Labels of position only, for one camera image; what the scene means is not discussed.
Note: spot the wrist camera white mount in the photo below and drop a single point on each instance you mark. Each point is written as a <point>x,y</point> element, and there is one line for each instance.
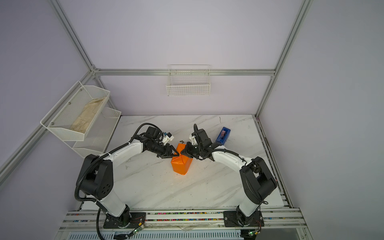
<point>193,140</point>
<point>167,137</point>

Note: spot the beige cloth in bin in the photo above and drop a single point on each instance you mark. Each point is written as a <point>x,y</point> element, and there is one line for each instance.
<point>83,121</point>

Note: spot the white lower mesh shelf bin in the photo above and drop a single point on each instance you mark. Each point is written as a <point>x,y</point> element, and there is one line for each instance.
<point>100,134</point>

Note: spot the blue tape dispenser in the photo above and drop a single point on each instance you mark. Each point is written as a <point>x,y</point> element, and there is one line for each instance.
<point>223,136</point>

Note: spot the white upper mesh shelf bin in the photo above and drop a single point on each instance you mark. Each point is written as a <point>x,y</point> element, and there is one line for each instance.
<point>60,118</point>

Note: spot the white wire wall basket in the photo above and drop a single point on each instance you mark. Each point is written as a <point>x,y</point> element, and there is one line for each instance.
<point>188,80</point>

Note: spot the white mesh shelf bin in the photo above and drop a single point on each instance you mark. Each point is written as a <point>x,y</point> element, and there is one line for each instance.
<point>100,134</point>
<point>60,118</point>

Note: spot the aluminium frame rail front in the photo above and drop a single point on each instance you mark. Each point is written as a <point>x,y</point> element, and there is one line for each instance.
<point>281,224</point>

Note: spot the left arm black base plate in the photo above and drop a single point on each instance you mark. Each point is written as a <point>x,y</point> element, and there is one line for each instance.
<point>125,221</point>

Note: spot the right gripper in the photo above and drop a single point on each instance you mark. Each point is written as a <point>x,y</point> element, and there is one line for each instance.
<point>187,150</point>

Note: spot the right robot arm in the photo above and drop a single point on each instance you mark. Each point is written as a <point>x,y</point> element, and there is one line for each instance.
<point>256,177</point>

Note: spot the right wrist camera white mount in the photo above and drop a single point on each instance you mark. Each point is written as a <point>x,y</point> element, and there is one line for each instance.
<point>193,140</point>

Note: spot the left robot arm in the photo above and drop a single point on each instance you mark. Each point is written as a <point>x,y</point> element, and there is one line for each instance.
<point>95,182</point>

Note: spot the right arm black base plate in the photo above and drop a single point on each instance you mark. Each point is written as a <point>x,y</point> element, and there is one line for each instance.
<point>237,219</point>

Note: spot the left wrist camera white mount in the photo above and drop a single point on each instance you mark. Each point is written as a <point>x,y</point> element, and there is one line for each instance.
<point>167,137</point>

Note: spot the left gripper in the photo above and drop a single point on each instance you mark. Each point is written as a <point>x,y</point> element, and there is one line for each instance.
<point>166,155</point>

